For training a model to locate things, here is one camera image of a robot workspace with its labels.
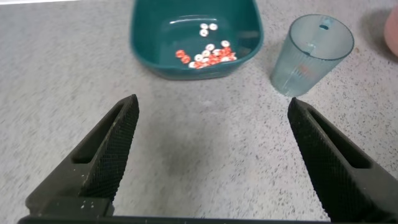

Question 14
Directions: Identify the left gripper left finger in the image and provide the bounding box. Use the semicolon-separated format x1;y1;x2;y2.
25;94;140;217

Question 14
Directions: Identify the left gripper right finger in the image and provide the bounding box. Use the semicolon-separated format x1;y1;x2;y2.
287;96;398;223

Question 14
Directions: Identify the translucent blue ribbed cup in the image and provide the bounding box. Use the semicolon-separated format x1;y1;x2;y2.
269;14;355;97

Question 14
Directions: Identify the red white ring pieces pile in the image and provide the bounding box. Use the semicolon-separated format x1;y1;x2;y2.
175;22;238;70

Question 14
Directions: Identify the pink plastic bowl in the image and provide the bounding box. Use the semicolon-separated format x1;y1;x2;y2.
383;6;398;57

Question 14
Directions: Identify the teal plastic basin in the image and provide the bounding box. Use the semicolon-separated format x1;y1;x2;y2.
129;0;264;81

